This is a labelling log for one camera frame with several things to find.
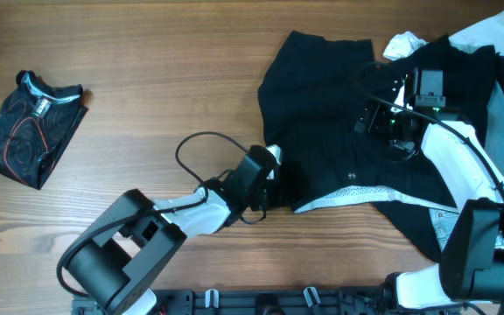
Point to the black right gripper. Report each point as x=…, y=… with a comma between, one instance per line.
x=379, y=122

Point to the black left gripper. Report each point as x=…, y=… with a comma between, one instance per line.
x=261, y=201

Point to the black shorts with mesh lining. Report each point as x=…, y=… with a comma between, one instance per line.
x=313, y=99

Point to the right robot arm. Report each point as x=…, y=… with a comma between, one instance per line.
x=471, y=268

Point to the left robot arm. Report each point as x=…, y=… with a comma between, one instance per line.
x=118, y=257

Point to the white shirt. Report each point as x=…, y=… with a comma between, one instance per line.
x=488, y=32

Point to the folded black patterned shirt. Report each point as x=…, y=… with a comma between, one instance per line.
x=37, y=122

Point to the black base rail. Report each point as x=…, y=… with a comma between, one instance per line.
x=344, y=301

